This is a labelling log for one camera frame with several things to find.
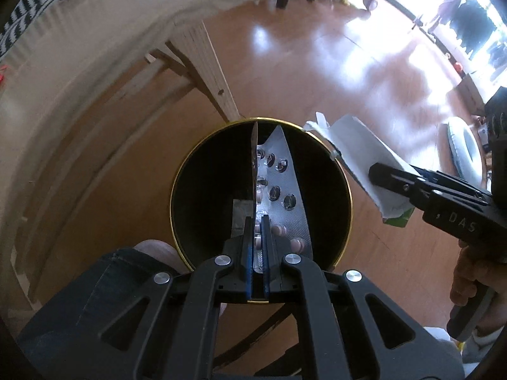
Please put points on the sofa with striped cover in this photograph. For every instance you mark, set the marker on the sofa with striped cover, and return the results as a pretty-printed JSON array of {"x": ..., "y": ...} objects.
[{"x": 31, "y": 8}]

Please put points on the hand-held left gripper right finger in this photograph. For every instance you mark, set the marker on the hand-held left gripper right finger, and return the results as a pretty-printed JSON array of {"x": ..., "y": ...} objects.
[{"x": 266, "y": 263}]

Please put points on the silver pill blister pack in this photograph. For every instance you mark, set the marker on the silver pill blister pack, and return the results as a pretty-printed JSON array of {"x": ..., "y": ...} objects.
[{"x": 285, "y": 206}]

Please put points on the white round cushion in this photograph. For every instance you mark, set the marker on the white round cushion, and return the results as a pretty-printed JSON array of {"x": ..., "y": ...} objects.
[{"x": 463, "y": 154}]

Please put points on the dark hanging clothes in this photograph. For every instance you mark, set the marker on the dark hanging clothes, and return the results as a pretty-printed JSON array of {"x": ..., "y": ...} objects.
[{"x": 473, "y": 19}]

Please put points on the round wooden table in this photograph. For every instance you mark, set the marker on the round wooden table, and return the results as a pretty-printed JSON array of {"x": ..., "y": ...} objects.
[{"x": 119, "y": 67}]

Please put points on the person's right hand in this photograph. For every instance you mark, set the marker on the person's right hand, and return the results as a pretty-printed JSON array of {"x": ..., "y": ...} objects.
[{"x": 469, "y": 275}]

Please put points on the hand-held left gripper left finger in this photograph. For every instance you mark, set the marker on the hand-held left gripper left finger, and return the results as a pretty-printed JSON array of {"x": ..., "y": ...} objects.
[{"x": 248, "y": 263}]

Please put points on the black bin with gold rim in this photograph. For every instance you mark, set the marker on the black bin with gold rim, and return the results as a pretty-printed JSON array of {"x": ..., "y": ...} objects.
[{"x": 198, "y": 206}]

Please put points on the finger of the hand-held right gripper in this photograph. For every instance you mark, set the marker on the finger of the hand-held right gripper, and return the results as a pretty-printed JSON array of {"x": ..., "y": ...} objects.
[{"x": 390, "y": 180}]

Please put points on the white tissue packet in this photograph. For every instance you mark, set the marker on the white tissue packet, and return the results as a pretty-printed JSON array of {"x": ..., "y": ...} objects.
[{"x": 356, "y": 146}]

